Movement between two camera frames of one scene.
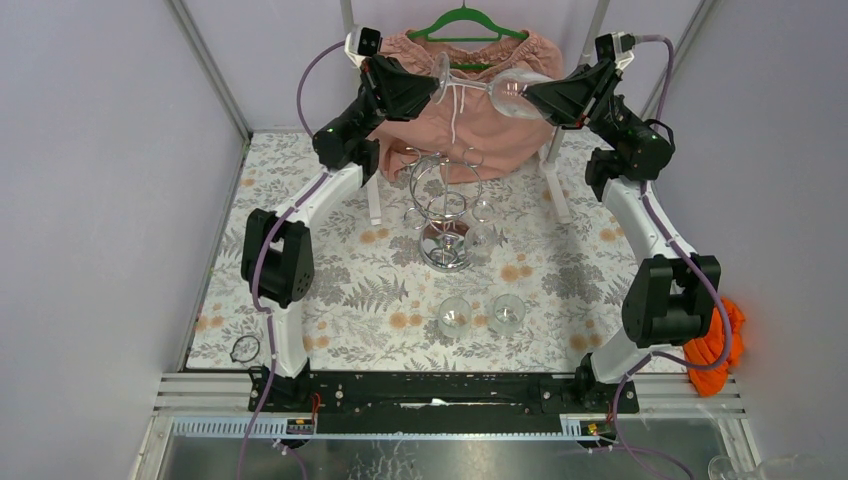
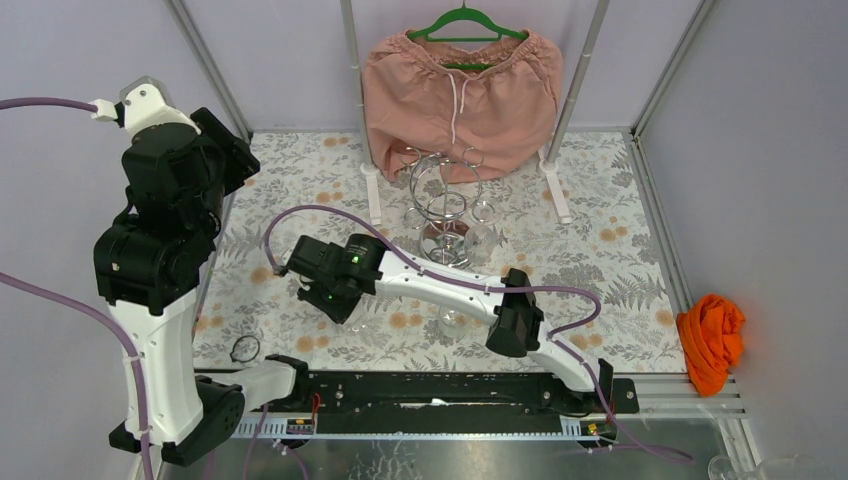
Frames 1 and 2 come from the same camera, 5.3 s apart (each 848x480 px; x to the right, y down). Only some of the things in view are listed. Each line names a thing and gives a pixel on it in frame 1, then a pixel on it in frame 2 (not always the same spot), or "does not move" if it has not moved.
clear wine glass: [504, 87] → [361, 320]
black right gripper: [571, 100] → [339, 314]
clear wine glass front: [479, 238] does not move
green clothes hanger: [466, 14] does not move
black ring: [236, 343] does not move
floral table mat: [520, 269] does not move
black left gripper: [376, 86] → [225, 147]
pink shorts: [465, 139] does not move
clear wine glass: [454, 317] does not move
